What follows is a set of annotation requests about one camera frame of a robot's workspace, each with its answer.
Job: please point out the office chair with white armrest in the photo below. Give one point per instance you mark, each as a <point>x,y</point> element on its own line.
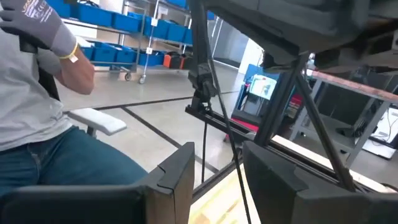
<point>99,121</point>

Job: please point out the blue storage bin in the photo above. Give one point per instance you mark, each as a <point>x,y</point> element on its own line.
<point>177,32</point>
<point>158,29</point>
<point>126,56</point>
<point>126,23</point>
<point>94,15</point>
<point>188,36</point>
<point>150,59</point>
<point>105,54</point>
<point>60,7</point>
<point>87,53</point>
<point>178,3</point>

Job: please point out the person's hand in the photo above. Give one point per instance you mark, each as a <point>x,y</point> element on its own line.
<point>34,21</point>

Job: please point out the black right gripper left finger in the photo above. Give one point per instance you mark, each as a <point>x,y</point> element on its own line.
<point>93,205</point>

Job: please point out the yellow wristband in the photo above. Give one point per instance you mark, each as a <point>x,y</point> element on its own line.
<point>73,53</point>

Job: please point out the white box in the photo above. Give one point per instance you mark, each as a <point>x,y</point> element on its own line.
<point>385,133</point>

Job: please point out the wooden top desk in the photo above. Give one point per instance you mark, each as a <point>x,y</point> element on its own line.
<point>357,87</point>

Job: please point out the person's forearm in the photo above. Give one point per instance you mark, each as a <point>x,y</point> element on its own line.
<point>77,74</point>

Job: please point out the small display screen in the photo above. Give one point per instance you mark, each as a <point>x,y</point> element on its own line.
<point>262,87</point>

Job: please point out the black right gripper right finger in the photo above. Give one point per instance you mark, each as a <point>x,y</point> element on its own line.
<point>311,208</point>

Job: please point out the orange and black case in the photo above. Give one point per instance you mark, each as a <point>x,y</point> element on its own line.
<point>168,60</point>

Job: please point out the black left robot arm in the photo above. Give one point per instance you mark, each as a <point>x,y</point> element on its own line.
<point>295,21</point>

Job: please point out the person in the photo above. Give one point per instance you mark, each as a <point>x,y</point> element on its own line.
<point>31,109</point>

